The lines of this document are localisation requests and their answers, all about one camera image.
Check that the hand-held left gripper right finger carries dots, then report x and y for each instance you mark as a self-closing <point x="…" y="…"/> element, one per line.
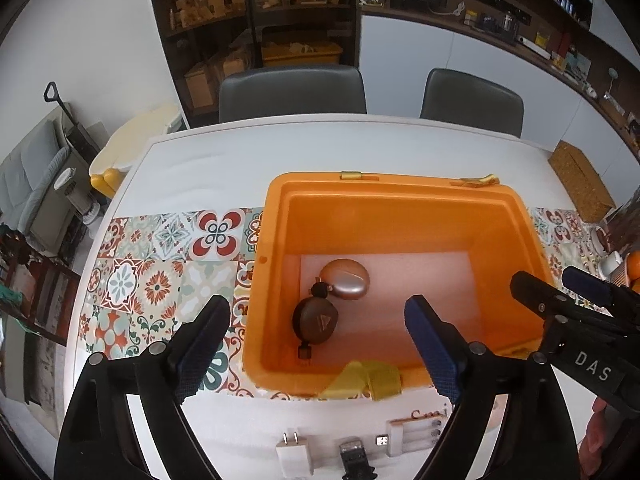
<point x="435" y="345"/>

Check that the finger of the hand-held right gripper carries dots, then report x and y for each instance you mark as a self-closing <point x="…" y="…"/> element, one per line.
<point x="540" y="297"/>
<point x="585" y="284"/>

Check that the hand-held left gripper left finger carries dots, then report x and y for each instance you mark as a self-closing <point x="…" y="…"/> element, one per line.
<point x="200" y="360"/>

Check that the white plastic battery box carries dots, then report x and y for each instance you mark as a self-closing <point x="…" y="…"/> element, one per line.
<point x="412" y="435"/>

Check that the gold oval case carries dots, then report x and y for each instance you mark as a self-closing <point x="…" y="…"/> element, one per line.
<point x="346" y="280"/>

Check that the white plug charger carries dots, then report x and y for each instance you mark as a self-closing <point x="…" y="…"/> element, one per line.
<point x="295" y="455"/>

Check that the orange plastic storage bin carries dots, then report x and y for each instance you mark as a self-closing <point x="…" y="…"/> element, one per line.
<point x="280" y="210"/>

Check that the person's right hand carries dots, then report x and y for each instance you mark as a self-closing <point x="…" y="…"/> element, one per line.
<point x="597" y="440"/>

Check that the white cup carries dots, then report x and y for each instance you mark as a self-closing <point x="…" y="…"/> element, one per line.
<point x="611" y="265"/>

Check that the wicker box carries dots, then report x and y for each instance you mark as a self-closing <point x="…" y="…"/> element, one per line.
<point x="582" y="180"/>

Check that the red wooden chair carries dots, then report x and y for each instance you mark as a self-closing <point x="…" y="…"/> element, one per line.
<point x="45" y="285"/>

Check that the narrow grey chair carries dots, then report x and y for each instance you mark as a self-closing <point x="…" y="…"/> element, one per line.
<point x="470" y="105"/>

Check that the cream and yellow baby tub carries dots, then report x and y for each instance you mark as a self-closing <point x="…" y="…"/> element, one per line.
<point x="135" y="140"/>

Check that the grey sofa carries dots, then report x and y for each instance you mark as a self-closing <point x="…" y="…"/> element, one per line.
<point x="30" y="175"/>

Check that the black hand trolley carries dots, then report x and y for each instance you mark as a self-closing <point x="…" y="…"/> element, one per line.
<point x="80" y="137"/>

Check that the tall cardboard box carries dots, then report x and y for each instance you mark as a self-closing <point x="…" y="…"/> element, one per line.
<point x="200" y="85"/>

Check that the wide grey chair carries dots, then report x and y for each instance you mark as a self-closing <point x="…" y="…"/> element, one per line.
<point x="292" y="95"/>

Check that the small cardboard box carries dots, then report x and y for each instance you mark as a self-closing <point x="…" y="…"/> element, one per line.
<point x="235" y="62"/>

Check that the yellow shelf bin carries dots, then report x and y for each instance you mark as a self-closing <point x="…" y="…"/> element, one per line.
<point x="300" y="55"/>

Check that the dark wooden bookcase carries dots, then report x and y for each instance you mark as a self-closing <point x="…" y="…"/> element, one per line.
<point x="255" y="25"/>

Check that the dark wooden wall shelf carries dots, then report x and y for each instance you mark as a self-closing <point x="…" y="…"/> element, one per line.
<point x="550" y="45"/>

